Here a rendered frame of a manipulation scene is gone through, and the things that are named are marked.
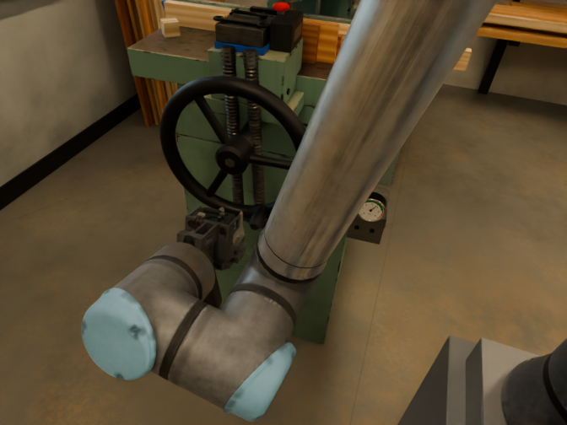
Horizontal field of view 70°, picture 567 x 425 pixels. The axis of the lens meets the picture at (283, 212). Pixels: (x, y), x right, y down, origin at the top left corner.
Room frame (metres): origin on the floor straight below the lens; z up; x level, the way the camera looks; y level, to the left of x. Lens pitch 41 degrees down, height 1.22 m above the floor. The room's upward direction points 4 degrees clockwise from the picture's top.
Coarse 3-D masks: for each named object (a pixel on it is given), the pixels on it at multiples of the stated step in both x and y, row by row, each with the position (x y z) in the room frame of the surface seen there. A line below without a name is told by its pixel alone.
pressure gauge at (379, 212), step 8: (376, 192) 0.68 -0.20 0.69; (368, 200) 0.66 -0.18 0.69; (376, 200) 0.66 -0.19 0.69; (384, 200) 0.67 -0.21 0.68; (368, 208) 0.66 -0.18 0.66; (376, 208) 0.66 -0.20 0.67; (384, 208) 0.65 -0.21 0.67; (360, 216) 0.66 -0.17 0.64; (368, 216) 0.66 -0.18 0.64; (376, 216) 0.65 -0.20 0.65
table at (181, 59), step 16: (160, 32) 0.96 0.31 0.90; (192, 32) 0.97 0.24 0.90; (208, 32) 0.98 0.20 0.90; (128, 48) 0.85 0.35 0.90; (144, 48) 0.85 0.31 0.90; (160, 48) 0.86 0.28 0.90; (176, 48) 0.87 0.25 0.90; (192, 48) 0.87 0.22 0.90; (208, 48) 0.88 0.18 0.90; (144, 64) 0.84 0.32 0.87; (160, 64) 0.83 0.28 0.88; (176, 64) 0.82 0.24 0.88; (192, 64) 0.82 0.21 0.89; (208, 64) 0.81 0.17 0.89; (304, 64) 0.82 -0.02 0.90; (320, 64) 0.83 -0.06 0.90; (176, 80) 0.83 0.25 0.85; (192, 80) 0.82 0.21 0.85; (304, 80) 0.76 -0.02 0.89; (320, 80) 0.75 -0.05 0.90; (208, 96) 0.71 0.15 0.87; (304, 96) 0.75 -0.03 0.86; (224, 112) 0.70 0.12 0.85; (240, 112) 0.69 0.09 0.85
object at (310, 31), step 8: (304, 24) 0.84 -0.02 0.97; (312, 24) 0.83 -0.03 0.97; (304, 32) 0.84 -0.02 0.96; (312, 32) 0.83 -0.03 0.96; (304, 40) 0.84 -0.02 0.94; (312, 40) 0.83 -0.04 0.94; (304, 48) 0.83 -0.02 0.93; (312, 48) 0.83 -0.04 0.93; (304, 56) 0.83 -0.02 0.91; (312, 56) 0.83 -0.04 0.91
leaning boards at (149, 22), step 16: (128, 0) 2.10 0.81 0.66; (144, 0) 2.07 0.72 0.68; (160, 0) 2.13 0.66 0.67; (208, 0) 2.58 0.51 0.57; (128, 16) 2.12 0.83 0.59; (144, 16) 2.05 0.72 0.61; (160, 16) 2.11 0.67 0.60; (128, 32) 2.09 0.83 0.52; (144, 32) 2.04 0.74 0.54; (144, 80) 2.12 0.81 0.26; (160, 80) 2.07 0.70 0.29; (144, 96) 2.09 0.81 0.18; (160, 96) 2.04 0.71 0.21; (144, 112) 2.06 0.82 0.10; (160, 112) 2.04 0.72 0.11
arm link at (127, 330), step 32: (160, 256) 0.33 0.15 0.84; (128, 288) 0.26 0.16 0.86; (160, 288) 0.27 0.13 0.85; (192, 288) 0.30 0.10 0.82; (96, 320) 0.23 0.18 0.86; (128, 320) 0.22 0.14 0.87; (160, 320) 0.23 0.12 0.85; (96, 352) 0.21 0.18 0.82; (128, 352) 0.20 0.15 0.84; (160, 352) 0.21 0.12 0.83
